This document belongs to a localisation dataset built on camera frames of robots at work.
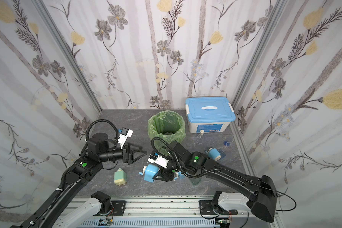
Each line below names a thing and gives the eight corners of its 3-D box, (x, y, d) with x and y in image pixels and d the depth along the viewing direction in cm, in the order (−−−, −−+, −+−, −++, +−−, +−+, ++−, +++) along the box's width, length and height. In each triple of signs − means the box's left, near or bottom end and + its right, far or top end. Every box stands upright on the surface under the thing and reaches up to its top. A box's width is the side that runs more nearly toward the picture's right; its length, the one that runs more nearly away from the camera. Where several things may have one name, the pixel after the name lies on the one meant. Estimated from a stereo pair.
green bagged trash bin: (151, 156, 96) (146, 135, 76) (154, 133, 108) (149, 110, 88) (183, 156, 96) (186, 135, 76) (182, 133, 108) (184, 110, 88)
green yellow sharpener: (118, 187, 83) (114, 183, 77) (118, 174, 88) (114, 169, 82) (127, 185, 84) (123, 181, 78) (126, 172, 89) (123, 167, 83)
